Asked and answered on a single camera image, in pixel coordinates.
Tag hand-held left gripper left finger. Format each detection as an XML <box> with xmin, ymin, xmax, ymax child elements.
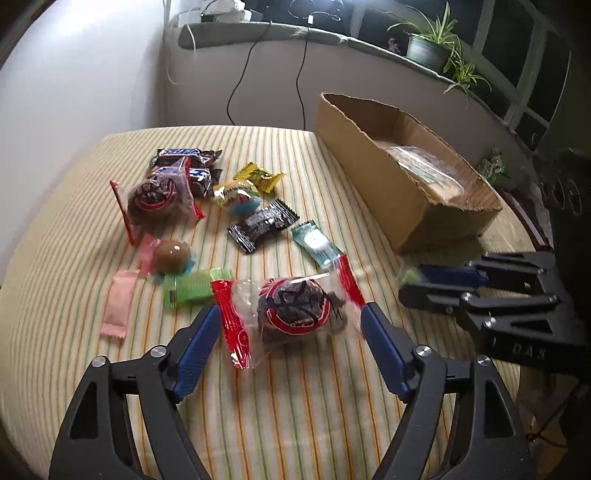
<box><xmin>48</xmin><ymin>302</ymin><xmax>222</xmax><ymax>480</ymax></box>

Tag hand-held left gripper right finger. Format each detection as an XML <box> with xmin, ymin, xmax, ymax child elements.
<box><xmin>360</xmin><ymin>302</ymin><xmax>541</xmax><ymax>480</ymax></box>

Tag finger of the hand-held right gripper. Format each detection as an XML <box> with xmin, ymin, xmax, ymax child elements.
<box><xmin>398</xmin><ymin>282</ymin><xmax>561</xmax><ymax>335</ymax></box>
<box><xmin>417</xmin><ymin>250</ymin><xmax>557</xmax><ymax>298</ymax></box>

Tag green wafer packet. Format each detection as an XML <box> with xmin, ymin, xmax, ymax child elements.
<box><xmin>163</xmin><ymin>267</ymin><xmax>234</xmax><ymax>309</ymax></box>

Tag long pink packet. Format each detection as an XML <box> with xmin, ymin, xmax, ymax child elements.
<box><xmin>100</xmin><ymin>270</ymin><xmax>140</xmax><ymax>340</ymax></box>

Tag red-edged brownie packet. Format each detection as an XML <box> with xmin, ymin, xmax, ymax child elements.
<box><xmin>211</xmin><ymin>272</ymin><xmax>366</xmax><ymax>371</ymax></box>
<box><xmin>110</xmin><ymin>159</ymin><xmax>205</xmax><ymax>244</ymax></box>

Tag chocolate ball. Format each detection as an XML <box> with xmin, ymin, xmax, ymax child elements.
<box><xmin>150</xmin><ymin>237</ymin><xmax>197</xmax><ymax>283</ymax></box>

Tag small pink packet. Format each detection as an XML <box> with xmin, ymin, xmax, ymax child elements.
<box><xmin>139</xmin><ymin>233</ymin><xmax>162</xmax><ymax>276</ymax></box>

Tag teal and white packet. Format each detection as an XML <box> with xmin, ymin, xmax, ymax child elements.
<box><xmin>292</xmin><ymin>222</ymin><xmax>345</xmax><ymax>271</ymax></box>

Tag cardboard box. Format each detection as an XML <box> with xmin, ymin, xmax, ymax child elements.
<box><xmin>314</xmin><ymin>92</ymin><xmax>504</xmax><ymax>254</ymax></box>

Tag black cookie packet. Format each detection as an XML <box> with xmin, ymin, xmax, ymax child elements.
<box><xmin>228</xmin><ymin>199</ymin><xmax>298</xmax><ymax>254</ymax></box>

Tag burger-shaped gummy packet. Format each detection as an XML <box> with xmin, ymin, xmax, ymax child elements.
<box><xmin>212</xmin><ymin>180</ymin><xmax>263</xmax><ymax>217</ymax></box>

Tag brown chocolate bar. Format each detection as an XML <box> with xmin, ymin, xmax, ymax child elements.
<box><xmin>150</xmin><ymin>164</ymin><xmax>222</xmax><ymax>198</ymax></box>
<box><xmin>154</xmin><ymin>147</ymin><xmax>223</xmax><ymax>168</ymax></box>

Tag yellow candy packet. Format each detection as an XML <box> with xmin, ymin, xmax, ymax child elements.
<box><xmin>233</xmin><ymin>161</ymin><xmax>286</xmax><ymax>193</ymax></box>

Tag striped tablecloth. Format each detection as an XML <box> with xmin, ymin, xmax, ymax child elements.
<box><xmin>0</xmin><ymin>124</ymin><xmax>550</xmax><ymax>480</ymax></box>

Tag green snack bag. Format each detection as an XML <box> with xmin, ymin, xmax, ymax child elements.
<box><xmin>475</xmin><ymin>148</ymin><xmax>509</xmax><ymax>184</ymax></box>

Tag snack packets inside box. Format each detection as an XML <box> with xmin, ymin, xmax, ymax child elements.
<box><xmin>374</xmin><ymin>144</ymin><xmax>465</xmax><ymax>204</ymax></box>

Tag potted spider plant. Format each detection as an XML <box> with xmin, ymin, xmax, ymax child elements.
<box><xmin>388</xmin><ymin>2</ymin><xmax>491</xmax><ymax>109</ymax></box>

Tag grey windowsill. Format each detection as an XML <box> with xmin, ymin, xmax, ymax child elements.
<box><xmin>178</xmin><ymin>21</ymin><xmax>529</xmax><ymax>155</ymax></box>

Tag white window frame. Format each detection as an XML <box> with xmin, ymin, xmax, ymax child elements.
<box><xmin>471</xmin><ymin>0</ymin><xmax>573</xmax><ymax>134</ymax></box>

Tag black cable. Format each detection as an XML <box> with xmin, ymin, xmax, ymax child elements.
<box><xmin>228</xmin><ymin>21</ymin><xmax>273</xmax><ymax>126</ymax></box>
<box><xmin>295</xmin><ymin>25</ymin><xmax>311</xmax><ymax>132</ymax></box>

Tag white cable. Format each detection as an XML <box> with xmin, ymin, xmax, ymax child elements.
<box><xmin>164</xmin><ymin>0</ymin><xmax>182</xmax><ymax>86</ymax></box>

